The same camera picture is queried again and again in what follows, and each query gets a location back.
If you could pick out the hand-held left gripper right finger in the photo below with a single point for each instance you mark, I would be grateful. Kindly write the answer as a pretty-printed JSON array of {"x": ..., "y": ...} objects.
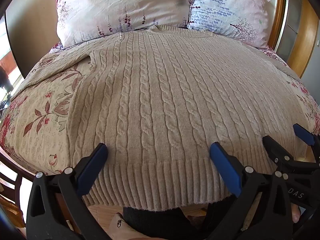
[{"x": 225, "y": 167}]

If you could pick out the person's right hand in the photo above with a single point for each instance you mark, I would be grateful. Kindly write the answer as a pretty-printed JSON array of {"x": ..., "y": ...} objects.
[{"x": 296, "y": 213}]

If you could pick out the blue and pink floral pillow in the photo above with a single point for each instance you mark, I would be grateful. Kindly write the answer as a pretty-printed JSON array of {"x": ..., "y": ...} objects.
[{"x": 230, "y": 7}]

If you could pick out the wooden headboard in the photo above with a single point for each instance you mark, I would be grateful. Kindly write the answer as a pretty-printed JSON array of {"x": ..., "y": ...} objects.
[{"x": 278, "y": 17}]

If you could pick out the person's dark trousers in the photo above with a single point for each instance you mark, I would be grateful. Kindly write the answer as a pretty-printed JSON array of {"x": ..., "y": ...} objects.
[{"x": 142, "y": 217}]

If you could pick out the dark wooden chair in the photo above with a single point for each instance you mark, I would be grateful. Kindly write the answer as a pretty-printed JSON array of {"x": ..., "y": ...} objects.
[{"x": 12, "y": 180}]

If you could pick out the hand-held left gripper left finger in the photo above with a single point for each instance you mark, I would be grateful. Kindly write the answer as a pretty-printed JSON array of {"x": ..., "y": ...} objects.
[{"x": 93, "y": 165}]

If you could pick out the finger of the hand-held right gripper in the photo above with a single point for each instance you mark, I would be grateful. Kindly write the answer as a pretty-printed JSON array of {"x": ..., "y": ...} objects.
[
  {"x": 275, "y": 152},
  {"x": 303, "y": 133}
]

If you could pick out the floral bedspread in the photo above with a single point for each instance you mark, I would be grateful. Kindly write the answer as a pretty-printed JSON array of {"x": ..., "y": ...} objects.
[{"x": 37, "y": 130}]

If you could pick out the wooden cabinet with grey panels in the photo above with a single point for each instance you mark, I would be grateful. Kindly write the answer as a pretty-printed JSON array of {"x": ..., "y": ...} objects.
[{"x": 303, "y": 35}]

